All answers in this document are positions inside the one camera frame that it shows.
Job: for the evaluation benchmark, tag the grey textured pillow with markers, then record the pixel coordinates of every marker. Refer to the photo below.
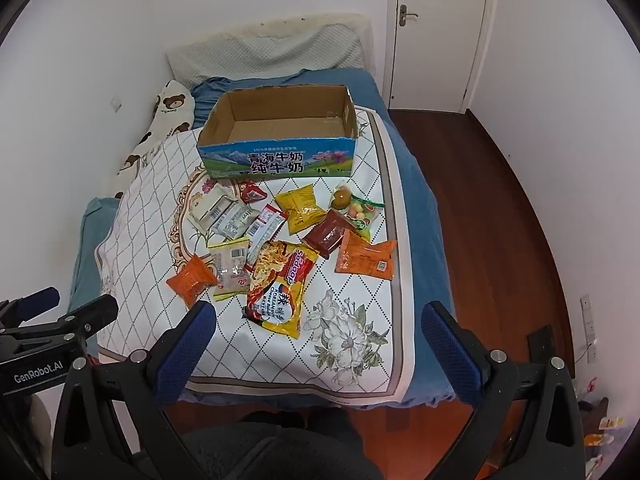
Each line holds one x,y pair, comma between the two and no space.
260,52

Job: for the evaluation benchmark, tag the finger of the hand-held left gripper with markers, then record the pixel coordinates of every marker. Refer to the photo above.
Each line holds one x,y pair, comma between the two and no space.
95,312
37,301

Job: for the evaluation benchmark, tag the pile of snack bags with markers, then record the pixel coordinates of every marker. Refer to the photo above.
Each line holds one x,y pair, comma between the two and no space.
600,425

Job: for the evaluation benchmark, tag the small orange snack packet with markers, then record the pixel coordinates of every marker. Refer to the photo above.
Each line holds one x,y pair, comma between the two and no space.
190,280

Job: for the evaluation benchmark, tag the clear yellow-edged snack packet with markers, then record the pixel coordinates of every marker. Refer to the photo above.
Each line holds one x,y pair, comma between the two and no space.
230,265

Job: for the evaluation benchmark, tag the large orange snack packet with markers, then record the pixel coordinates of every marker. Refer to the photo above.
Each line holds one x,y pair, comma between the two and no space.
365,257

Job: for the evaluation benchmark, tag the bear-print pillow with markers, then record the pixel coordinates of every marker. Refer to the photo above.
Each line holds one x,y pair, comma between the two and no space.
170,115

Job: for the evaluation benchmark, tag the yellow snack packet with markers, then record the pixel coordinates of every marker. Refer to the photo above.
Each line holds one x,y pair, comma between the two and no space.
300,207

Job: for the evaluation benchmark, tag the cream stained pillow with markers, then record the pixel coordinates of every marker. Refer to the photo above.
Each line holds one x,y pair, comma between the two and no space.
350,20

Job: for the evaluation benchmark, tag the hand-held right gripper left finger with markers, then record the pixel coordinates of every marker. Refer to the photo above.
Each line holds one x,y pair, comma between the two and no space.
187,347

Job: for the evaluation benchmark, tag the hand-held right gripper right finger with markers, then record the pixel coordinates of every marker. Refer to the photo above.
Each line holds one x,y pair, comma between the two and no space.
450,352

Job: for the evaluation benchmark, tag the clear bag of colourful candies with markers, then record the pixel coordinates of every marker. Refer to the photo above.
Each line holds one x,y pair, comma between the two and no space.
362,215

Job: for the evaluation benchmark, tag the blue bed sheet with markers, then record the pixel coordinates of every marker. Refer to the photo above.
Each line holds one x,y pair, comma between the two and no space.
425,260

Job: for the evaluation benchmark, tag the small red snack packet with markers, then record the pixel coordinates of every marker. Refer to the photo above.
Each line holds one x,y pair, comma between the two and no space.
252,192

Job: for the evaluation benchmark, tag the brown braised egg packet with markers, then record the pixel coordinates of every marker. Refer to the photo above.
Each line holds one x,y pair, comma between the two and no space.
341,197

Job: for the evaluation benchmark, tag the cardboard box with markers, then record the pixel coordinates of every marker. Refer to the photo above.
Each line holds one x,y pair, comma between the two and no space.
280,160

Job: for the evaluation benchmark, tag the person's dark clothed legs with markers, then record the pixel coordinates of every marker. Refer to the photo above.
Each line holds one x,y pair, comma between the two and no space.
280,450

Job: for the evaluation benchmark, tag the yellow instant noodle packet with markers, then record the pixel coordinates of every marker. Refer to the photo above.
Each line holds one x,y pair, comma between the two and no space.
280,285

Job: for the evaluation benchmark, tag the white wall socket strip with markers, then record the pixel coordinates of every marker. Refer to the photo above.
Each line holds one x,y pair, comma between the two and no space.
589,327

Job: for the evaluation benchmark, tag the black box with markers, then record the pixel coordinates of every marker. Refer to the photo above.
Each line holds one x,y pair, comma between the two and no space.
542,340

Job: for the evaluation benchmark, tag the red and white snack packet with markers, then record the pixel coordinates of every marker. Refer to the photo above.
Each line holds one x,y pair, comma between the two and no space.
265,225

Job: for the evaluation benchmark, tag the white door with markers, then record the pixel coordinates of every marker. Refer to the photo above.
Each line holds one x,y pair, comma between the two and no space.
435,35

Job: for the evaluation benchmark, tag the dark red snack packet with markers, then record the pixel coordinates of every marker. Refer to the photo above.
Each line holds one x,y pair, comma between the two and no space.
327,235

